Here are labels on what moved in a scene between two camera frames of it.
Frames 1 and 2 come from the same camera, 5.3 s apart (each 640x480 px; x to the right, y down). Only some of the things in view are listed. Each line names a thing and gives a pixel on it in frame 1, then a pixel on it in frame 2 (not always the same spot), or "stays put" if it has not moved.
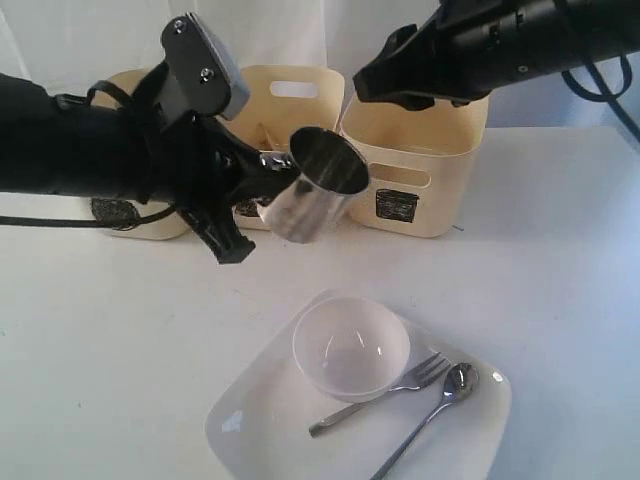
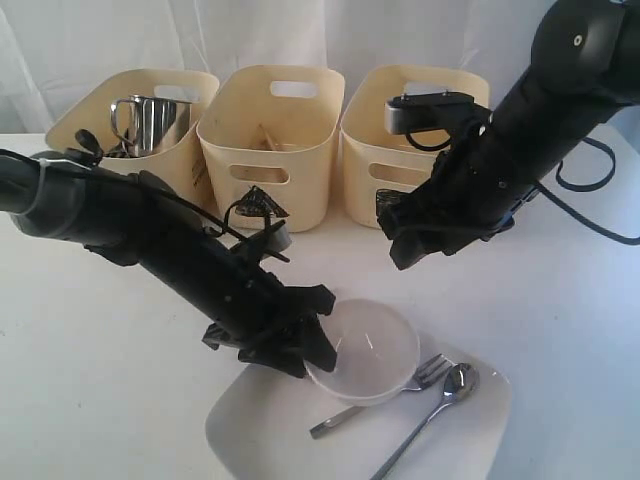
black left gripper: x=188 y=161 -> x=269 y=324
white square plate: x=259 y=419 stays put
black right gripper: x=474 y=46 -> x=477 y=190
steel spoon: x=462 y=381 stays put
